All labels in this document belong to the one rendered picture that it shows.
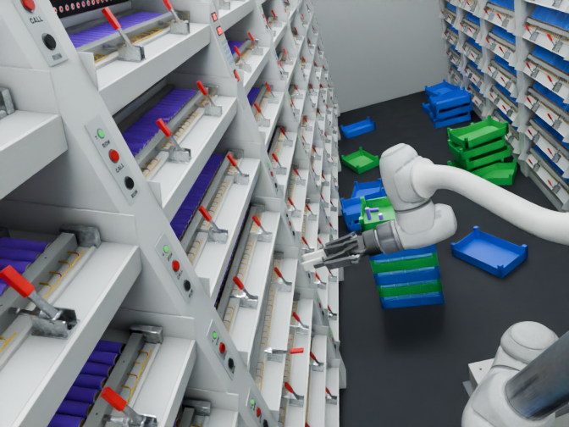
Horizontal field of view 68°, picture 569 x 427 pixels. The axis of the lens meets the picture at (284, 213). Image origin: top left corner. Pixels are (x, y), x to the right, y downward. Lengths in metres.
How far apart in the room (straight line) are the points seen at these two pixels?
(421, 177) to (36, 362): 0.88
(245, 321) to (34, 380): 0.59
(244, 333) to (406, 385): 1.10
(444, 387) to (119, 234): 1.56
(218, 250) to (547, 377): 0.72
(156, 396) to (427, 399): 1.39
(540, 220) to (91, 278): 0.85
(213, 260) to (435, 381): 1.29
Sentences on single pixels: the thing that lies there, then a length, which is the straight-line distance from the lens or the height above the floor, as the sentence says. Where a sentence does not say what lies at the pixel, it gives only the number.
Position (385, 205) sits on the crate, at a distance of 2.08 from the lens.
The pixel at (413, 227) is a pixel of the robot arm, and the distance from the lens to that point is 1.16.
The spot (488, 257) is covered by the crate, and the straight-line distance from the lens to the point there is 2.46.
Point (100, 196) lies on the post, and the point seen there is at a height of 1.41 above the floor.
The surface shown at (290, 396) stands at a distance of 1.30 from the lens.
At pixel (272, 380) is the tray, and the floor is 0.74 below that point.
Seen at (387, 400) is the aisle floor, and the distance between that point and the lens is 1.92.
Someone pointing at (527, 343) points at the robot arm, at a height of 0.58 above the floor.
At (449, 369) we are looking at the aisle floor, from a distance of 1.98.
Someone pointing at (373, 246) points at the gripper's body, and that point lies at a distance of 1.20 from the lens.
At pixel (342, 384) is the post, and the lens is 1.97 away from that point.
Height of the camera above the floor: 1.58
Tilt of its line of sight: 29 degrees down
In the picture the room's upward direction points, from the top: 20 degrees counter-clockwise
